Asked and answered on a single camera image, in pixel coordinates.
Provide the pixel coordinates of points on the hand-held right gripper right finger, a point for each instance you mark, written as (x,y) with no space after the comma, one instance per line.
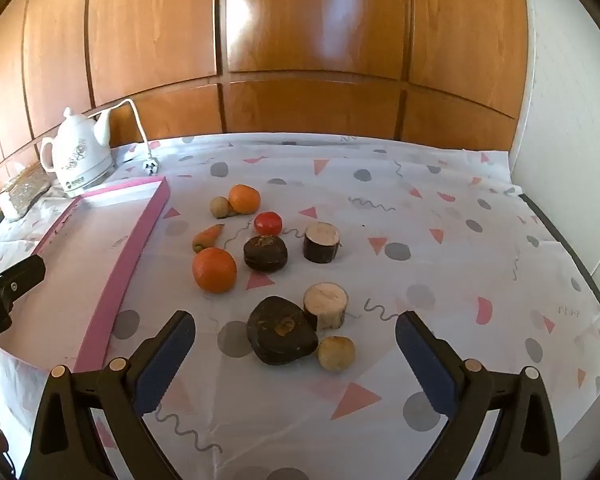
(427,360)

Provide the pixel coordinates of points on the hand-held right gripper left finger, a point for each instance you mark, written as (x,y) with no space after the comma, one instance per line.
(165,360)

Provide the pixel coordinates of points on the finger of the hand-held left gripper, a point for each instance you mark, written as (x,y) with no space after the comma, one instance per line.
(25,272)

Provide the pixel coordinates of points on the pink rimmed tray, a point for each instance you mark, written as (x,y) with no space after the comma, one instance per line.
(100,240)

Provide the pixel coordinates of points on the beige round fruit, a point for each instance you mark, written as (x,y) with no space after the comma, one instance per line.
(335,354)

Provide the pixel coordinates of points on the large orange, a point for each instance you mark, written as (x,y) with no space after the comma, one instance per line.
(214,270)

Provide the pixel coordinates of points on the sugar cane piece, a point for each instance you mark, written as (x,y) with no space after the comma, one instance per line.
(321,243)
(326,306)

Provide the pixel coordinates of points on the large dark brown round fruit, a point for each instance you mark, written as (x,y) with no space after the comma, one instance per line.
(281,331)

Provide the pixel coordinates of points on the orange carrot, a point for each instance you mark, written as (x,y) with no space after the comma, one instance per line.
(208,237)

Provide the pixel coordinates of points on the small dark brown round fruit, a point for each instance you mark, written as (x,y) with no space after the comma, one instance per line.
(265,254)

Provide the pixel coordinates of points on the white patterned tablecloth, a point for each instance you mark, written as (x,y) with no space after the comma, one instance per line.
(430,270)

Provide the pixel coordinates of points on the white ceramic electric kettle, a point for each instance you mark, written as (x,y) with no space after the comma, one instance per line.
(77,157)

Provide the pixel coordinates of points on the small brown kiwi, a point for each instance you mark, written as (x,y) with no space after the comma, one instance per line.
(219,206)

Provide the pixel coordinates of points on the red tomato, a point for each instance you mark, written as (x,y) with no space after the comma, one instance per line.
(268,223)

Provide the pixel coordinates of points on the small orange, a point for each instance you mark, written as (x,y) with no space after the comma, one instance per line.
(244,198)

